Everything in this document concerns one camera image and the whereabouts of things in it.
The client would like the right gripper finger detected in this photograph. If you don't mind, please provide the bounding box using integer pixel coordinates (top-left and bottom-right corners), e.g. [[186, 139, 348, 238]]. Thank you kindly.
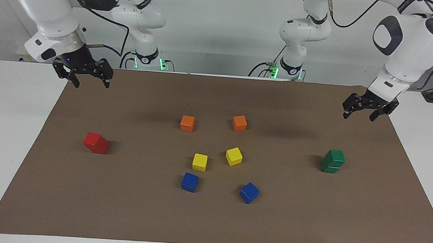
[[51, 60, 83, 89], [86, 57, 116, 89]]

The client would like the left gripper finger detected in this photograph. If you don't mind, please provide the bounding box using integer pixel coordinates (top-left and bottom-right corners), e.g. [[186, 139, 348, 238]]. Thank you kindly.
[[368, 97, 400, 124], [341, 92, 370, 121]]

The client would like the green wooden cube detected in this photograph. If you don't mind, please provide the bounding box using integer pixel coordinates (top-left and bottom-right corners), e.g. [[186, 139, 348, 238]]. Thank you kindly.
[[325, 149, 347, 168], [320, 158, 342, 174]]

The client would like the red wooden cube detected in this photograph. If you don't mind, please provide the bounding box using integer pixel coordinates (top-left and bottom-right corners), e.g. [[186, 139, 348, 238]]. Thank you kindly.
[[90, 138, 109, 155], [82, 131, 104, 149]]

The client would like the orange wooden cube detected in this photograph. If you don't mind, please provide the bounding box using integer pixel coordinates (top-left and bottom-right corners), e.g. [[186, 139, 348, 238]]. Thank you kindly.
[[232, 114, 248, 133], [180, 115, 196, 133]]

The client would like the brown table mat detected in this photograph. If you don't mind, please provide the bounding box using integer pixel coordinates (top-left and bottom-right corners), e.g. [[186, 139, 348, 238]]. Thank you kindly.
[[0, 57, 433, 243]]

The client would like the yellow wooden cube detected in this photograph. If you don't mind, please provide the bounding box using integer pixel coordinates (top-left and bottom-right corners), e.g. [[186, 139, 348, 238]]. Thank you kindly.
[[191, 153, 209, 173], [225, 146, 244, 168]]

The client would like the blue wooden cube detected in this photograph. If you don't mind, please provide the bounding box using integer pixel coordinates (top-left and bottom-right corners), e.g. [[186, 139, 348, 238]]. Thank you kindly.
[[239, 181, 261, 205], [180, 172, 200, 193]]

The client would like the black right base cable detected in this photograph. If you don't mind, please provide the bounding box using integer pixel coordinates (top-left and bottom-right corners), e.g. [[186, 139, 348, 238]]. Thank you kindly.
[[119, 50, 137, 70]]

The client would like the black base cable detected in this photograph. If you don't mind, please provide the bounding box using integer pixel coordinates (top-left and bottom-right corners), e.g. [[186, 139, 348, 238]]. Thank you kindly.
[[119, 50, 137, 70], [248, 42, 287, 80]]

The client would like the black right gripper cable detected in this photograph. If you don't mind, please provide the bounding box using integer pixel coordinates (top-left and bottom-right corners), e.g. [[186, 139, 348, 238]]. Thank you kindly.
[[60, 0, 133, 58]]

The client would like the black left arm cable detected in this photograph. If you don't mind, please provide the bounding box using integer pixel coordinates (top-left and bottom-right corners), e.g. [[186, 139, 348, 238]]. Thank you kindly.
[[320, 0, 433, 91]]

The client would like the black left base cable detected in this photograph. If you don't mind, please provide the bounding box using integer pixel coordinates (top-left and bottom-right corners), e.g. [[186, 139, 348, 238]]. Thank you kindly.
[[248, 42, 287, 80]]

